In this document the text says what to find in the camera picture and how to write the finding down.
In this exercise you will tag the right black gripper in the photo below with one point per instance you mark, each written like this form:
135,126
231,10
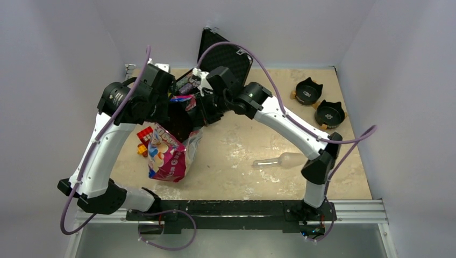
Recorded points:
204,117

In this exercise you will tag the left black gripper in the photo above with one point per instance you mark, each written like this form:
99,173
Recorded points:
163,115

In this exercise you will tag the pink blue pet food bag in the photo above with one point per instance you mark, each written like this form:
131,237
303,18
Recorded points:
173,144

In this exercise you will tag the clear plastic scoop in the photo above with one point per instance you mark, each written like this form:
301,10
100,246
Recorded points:
286,160

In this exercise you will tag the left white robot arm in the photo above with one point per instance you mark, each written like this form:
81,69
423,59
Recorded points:
120,110

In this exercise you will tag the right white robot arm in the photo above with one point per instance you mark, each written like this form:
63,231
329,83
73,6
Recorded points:
221,92

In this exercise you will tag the red yellow toy block car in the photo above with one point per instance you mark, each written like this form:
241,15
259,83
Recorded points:
144,136

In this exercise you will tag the black poker chip case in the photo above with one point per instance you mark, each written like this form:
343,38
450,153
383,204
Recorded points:
233,57

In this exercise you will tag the wooden bowl stand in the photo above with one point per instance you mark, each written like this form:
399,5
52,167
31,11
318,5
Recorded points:
317,105

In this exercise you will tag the far black cat bowl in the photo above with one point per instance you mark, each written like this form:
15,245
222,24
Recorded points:
308,92

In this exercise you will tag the black cat bowl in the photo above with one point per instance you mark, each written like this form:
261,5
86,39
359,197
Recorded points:
329,114
308,92

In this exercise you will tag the near black cat bowl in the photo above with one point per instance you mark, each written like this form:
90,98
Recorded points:
329,114

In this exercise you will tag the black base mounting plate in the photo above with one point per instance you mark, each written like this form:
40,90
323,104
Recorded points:
287,216

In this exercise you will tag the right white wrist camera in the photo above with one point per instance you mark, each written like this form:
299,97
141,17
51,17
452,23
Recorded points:
203,82

